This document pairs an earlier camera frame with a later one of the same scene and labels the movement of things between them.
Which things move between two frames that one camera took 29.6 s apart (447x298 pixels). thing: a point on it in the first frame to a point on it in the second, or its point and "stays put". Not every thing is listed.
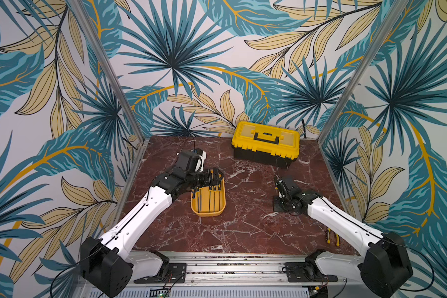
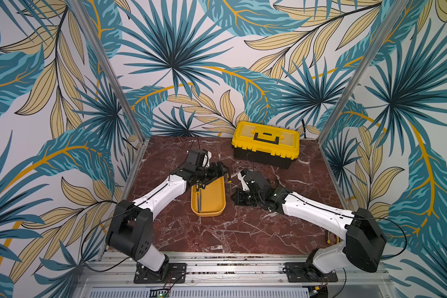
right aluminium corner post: x=365 y=69 stays put
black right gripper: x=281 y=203 to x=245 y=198
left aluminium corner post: x=110 y=67 stays put
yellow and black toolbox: x=273 y=146 stays put
